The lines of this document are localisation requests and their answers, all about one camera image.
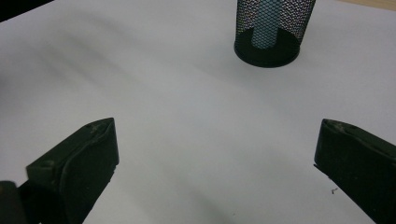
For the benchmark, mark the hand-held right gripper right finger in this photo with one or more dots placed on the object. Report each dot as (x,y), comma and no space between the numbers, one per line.
(358,161)

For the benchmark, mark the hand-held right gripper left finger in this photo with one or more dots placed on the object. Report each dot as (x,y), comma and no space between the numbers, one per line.
(81,168)

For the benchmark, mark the black mesh cup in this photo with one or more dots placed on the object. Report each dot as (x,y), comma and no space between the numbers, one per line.
(289,46)

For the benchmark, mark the light blue plastic spoon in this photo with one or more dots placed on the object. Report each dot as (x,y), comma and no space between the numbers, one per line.
(264,28)

